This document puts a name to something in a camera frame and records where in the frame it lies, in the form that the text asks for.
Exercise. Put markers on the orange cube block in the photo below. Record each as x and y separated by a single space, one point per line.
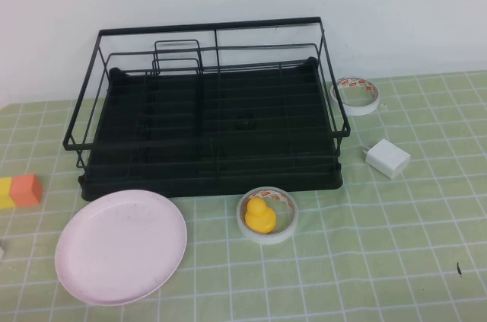
26 190

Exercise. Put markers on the pink round plate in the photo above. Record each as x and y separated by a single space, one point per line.
121 242

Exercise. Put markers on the white tape roll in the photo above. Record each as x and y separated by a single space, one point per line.
355 109
262 238

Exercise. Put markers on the white USB wall charger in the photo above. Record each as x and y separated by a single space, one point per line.
390 158

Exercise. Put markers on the green grid tablecloth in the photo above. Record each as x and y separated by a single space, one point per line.
342 261

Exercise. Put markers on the yellow rubber duck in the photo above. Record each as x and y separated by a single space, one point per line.
260 219

